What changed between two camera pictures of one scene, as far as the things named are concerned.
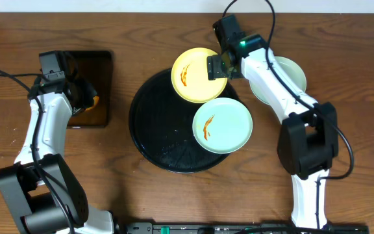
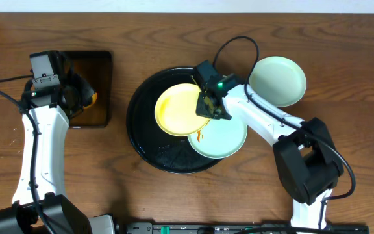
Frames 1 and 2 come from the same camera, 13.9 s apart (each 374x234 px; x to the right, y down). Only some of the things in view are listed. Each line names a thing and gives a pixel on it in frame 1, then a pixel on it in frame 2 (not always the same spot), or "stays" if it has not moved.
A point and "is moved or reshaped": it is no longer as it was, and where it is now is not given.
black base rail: x=278 y=227 stays
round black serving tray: x=161 y=122 stays
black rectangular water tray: x=88 y=75 stays
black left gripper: x=85 y=94 stays
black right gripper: x=215 y=67 -> x=211 y=106
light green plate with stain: x=222 y=125 is moved or reshaped
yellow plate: x=189 y=77 -> x=175 y=110
